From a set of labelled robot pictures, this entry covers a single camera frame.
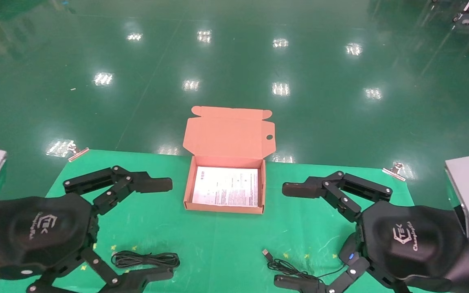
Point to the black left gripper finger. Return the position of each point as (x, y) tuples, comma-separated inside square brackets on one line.
[(153, 185)]

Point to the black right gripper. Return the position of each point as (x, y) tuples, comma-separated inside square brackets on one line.
[(413, 240)]

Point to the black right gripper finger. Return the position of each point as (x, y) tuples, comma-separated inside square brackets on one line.
[(299, 189), (295, 283)]

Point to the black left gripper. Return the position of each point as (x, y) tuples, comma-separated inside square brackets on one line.
[(35, 232)]

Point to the orange cardboard box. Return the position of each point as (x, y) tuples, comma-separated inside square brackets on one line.
[(226, 136)]

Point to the metal binder clip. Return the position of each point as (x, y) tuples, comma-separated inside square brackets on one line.
[(394, 171), (79, 153)]

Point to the white printed paper leaflet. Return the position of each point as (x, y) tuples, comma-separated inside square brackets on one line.
[(226, 187)]

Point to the green table mat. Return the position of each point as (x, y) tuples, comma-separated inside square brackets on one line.
[(218, 244)]

